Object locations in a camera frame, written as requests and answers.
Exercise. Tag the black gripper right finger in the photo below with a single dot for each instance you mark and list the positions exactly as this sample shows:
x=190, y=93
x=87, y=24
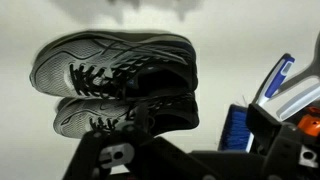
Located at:
x=289, y=152

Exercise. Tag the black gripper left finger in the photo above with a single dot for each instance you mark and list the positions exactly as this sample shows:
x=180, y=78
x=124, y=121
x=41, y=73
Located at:
x=146, y=157

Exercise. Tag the grey running shoe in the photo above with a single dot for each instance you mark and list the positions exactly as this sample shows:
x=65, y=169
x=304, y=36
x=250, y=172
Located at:
x=75, y=117
x=101, y=64

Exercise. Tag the blue bristle brush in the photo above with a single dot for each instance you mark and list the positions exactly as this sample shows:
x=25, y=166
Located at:
x=235, y=134

